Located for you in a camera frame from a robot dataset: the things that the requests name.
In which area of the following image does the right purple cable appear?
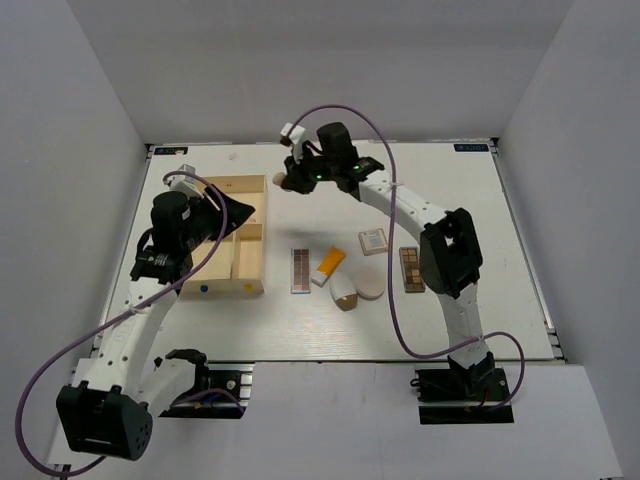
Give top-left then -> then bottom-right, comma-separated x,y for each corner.
289,103 -> 526,412

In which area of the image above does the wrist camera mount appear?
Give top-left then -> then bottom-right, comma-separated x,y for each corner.
279,123 -> 307,163
164,164 -> 214,204

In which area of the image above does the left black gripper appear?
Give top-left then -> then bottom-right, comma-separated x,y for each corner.
180,183 -> 255,251

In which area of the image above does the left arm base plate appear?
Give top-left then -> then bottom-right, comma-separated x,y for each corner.
158,362 -> 254,420

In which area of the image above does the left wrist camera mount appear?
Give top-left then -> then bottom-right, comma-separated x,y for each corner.
164,164 -> 214,204

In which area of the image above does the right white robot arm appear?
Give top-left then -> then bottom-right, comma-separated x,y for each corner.
280,122 -> 495,399

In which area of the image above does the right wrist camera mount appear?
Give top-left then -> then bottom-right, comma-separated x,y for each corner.
279,123 -> 307,163

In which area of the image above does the round beige powder puff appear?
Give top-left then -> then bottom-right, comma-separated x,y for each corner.
351,266 -> 386,300

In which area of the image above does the wooden organizer tray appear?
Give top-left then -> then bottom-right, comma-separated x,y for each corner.
181,175 -> 268,299

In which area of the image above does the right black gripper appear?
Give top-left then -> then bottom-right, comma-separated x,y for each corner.
280,146 -> 337,196

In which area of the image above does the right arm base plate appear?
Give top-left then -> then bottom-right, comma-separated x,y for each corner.
410,368 -> 514,425

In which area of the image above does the orange cosmetic tube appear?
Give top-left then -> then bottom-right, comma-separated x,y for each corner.
311,247 -> 346,287

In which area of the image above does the pink eyeshadow palette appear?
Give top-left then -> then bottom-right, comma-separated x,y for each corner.
291,248 -> 311,294

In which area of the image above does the square pink compact box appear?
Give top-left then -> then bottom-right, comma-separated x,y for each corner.
358,228 -> 388,256

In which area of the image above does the white egg-shaped gold-tip case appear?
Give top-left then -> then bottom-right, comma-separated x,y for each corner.
329,272 -> 358,311

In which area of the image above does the peach gourd makeup sponge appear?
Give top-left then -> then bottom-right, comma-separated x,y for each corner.
272,172 -> 295,192

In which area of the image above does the brown eyeshadow palette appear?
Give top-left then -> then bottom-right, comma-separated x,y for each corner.
399,247 -> 426,293

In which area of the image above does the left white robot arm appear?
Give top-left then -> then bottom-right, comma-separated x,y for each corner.
56,182 -> 255,460

